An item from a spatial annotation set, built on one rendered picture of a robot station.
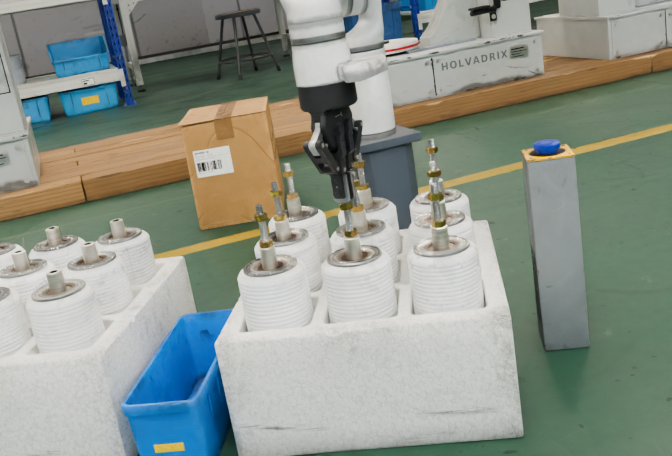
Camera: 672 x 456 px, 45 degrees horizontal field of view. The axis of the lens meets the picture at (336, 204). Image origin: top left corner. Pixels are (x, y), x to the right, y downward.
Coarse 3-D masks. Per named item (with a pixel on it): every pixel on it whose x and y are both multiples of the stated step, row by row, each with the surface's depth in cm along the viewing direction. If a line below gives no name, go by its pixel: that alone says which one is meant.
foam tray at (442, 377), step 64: (320, 320) 109; (384, 320) 106; (448, 320) 103; (256, 384) 108; (320, 384) 107; (384, 384) 106; (448, 384) 106; (512, 384) 105; (256, 448) 111; (320, 448) 110
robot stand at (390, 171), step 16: (400, 128) 165; (368, 144) 155; (384, 144) 156; (400, 144) 158; (368, 160) 157; (384, 160) 158; (400, 160) 159; (368, 176) 159; (384, 176) 159; (400, 176) 160; (384, 192) 160; (400, 192) 161; (416, 192) 164; (400, 208) 162; (400, 224) 162
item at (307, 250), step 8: (304, 240) 120; (312, 240) 121; (256, 248) 122; (280, 248) 119; (288, 248) 119; (296, 248) 119; (304, 248) 119; (312, 248) 121; (256, 256) 122; (296, 256) 119; (304, 256) 120; (312, 256) 121; (312, 264) 121; (320, 264) 124; (312, 272) 121; (320, 272) 123; (312, 280) 121; (320, 280) 123; (312, 288) 121; (320, 288) 123
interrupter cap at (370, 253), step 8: (344, 248) 113; (368, 248) 111; (376, 248) 111; (328, 256) 111; (336, 256) 110; (344, 256) 111; (368, 256) 109; (376, 256) 108; (336, 264) 107; (344, 264) 107; (352, 264) 106; (360, 264) 106
